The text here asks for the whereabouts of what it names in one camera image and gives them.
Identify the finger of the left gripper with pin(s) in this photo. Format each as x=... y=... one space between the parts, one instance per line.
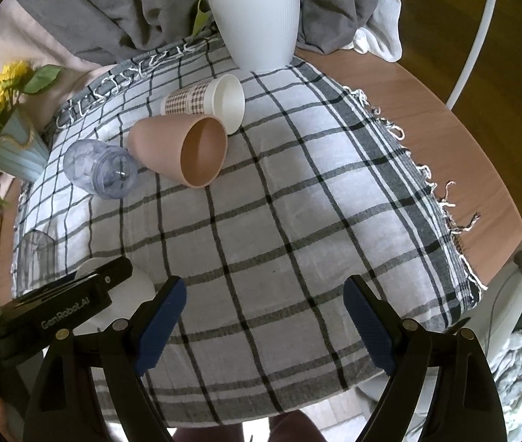
x=29 y=323

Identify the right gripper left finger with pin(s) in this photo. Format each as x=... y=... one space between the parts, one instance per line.
x=64 y=404

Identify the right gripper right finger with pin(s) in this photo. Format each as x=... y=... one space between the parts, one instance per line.
x=465 y=404

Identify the white plastic cup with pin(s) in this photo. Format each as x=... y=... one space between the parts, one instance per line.
x=125 y=299

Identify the clear grey square cup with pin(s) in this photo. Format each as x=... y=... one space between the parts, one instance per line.
x=35 y=262

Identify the pink plastic cup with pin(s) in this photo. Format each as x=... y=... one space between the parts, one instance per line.
x=190 y=149

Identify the patterned paper cup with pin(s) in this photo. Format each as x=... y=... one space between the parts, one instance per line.
x=222 y=98

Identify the blue vase with sunflowers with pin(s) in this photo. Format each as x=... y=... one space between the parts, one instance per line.
x=23 y=154

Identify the plaid checkered tablecloth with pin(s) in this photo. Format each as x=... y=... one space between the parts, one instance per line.
x=314 y=188

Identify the pink curtain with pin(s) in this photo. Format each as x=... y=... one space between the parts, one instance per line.
x=22 y=38

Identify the grey curtain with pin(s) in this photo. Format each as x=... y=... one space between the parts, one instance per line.
x=111 y=31

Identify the white pot green plant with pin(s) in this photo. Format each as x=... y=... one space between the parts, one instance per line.
x=260 y=35

